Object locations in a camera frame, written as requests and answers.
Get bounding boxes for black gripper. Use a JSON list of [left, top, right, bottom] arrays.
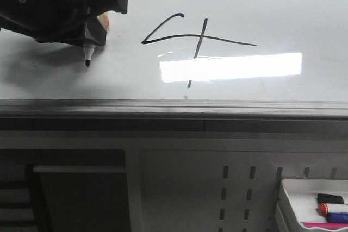
[[1, 0, 128, 47]]

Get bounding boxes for white whiteboard marker with tape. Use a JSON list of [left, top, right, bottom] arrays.
[[83, 0, 110, 67]]

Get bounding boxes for white whiteboard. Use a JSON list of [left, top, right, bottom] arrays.
[[1, 0, 347, 102]]

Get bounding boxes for dark panel with white bar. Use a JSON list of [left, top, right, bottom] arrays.
[[26, 165, 131, 231]]

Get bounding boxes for white slotted pegboard panel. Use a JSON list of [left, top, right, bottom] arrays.
[[126, 149, 347, 231]]

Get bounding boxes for white plastic storage tray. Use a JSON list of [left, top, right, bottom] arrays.
[[275, 179, 347, 231]]

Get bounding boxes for red capped marker in tray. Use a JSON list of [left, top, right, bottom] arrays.
[[318, 203, 348, 216]]

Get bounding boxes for blue marker in tray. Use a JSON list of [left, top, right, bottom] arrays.
[[326, 212, 348, 224]]

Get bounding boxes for pink item in tray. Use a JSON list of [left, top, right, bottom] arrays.
[[302, 222, 347, 230]]

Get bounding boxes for grey aluminium whiteboard frame rail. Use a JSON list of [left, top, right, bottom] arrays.
[[1, 99, 347, 134]]

